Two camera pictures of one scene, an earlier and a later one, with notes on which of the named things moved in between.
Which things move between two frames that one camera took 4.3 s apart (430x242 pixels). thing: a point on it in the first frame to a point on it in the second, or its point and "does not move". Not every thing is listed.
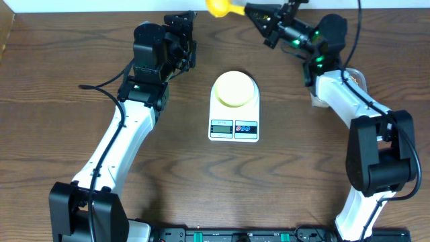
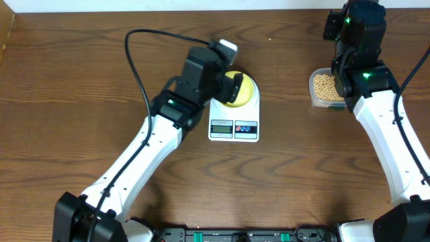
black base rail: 302,233 does not move
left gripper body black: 178,47 to 221,91
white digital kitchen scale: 234,124 does not move
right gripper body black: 297,29 to 333,25
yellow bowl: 234,89 does not move
